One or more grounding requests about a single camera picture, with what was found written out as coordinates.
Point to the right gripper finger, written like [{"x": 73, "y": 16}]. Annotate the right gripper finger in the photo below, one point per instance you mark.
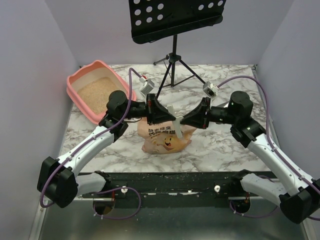
[
  {"x": 198, "y": 112},
  {"x": 194, "y": 121}
]

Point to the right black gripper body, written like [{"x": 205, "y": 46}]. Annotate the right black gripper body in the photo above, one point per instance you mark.
[{"x": 205, "y": 112}]

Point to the orange cat litter bag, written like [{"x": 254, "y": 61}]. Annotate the orange cat litter bag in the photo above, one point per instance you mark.
[{"x": 162, "y": 138}]

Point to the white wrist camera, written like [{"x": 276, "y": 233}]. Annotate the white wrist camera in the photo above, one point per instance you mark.
[
  {"x": 147, "y": 85},
  {"x": 210, "y": 89}
]

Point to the black music stand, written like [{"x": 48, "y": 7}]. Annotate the black music stand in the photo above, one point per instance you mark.
[{"x": 152, "y": 20}]

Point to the white bag sealing clip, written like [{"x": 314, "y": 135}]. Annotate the white bag sealing clip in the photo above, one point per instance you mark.
[{"x": 177, "y": 122}]

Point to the pink litter box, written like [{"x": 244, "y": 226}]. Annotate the pink litter box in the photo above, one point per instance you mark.
[{"x": 90, "y": 87}]

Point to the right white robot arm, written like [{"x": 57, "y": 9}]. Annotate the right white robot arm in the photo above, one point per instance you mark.
[{"x": 296, "y": 193}]

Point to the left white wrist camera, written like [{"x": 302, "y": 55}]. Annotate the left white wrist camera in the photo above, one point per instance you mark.
[{"x": 147, "y": 85}]

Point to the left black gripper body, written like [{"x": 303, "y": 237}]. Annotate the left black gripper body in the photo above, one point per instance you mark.
[{"x": 150, "y": 108}]

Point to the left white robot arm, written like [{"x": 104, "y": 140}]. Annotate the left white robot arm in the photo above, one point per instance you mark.
[{"x": 60, "y": 179}]

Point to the metal litter scoop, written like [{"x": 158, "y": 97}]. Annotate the metal litter scoop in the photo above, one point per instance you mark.
[{"x": 223, "y": 105}]

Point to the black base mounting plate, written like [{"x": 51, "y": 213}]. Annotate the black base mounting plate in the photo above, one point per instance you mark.
[{"x": 172, "y": 190}]

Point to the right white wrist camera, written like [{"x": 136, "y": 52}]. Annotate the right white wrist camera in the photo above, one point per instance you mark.
[{"x": 210, "y": 89}]

